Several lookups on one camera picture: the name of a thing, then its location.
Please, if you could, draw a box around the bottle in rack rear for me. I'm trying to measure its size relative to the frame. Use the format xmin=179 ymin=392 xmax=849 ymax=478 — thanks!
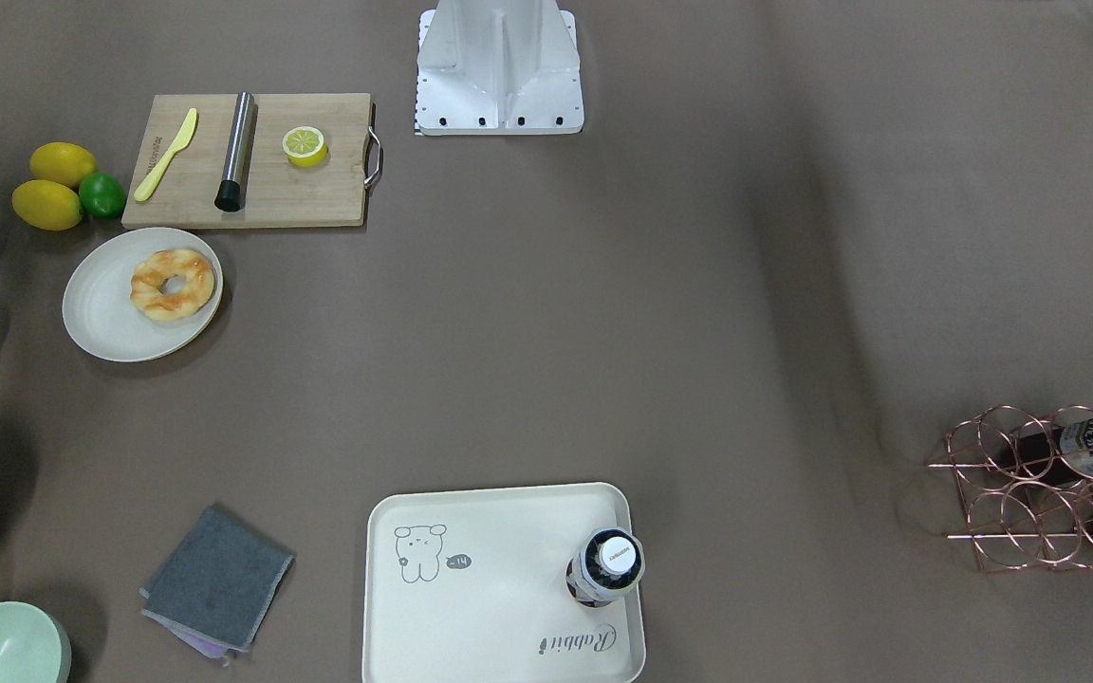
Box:
xmin=1018 ymin=416 xmax=1093 ymax=486

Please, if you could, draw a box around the green bowl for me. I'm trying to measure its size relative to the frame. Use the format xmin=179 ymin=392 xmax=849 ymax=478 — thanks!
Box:
xmin=0 ymin=601 xmax=73 ymax=682

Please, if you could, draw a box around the white round plate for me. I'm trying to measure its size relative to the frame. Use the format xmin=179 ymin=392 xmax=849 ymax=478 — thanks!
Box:
xmin=62 ymin=228 xmax=224 ymax=362

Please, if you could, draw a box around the cream rabbit tray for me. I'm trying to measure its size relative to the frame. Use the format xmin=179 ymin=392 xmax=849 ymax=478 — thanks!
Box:
xmin=361 ymin=483 xmax=647 ymax=682

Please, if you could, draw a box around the dark drink bottle on tray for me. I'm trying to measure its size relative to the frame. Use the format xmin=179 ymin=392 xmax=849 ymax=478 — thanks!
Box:
xmin=565 ymin=526 xmax=646 ymax=608

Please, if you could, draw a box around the yellow plastic knife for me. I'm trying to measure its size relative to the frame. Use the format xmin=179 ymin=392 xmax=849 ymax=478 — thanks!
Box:
xmin=133 ymin=107 xmax=199 ymax=203

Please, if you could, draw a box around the yellow lemon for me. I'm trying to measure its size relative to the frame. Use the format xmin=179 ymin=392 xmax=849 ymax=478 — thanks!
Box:
xmin=28 ymin=141 xmax=99 ymax=190
xmin=11 ymin=180 xmax=83 ymax=231

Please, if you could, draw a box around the copper wire bottle rack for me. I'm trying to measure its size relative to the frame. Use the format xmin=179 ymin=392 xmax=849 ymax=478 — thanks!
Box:
xmin=925 ymin=405 xmax=1093 ymax=572

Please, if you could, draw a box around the green lime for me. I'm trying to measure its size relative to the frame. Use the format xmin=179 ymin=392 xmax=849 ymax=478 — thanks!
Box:
xmin=78 ymin=172 xmax=127 ymax=219

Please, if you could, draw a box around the half lemon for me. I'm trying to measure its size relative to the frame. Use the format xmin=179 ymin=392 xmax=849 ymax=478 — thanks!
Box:
xmin=281 ymin=125 xmax=329 ymax=168

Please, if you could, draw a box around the glazed donut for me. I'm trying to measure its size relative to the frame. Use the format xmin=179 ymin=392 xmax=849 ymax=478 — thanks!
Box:
xmin=129 ymin=248 xmax=216 ymax=323

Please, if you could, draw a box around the grey folded cloth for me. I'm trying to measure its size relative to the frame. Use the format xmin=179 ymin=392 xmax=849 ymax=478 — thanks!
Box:
xmin=139 ymin=505 xmax=295 ymax=660

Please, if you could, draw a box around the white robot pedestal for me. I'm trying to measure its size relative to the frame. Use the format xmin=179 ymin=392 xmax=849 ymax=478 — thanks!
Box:
xmin=414 ymin=1 xmax=585 ymax=136

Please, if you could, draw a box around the wooden cutting board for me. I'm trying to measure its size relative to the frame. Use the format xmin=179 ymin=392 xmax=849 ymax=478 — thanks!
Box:
xmin=121 ymin=92 xmax=381 ymax=231

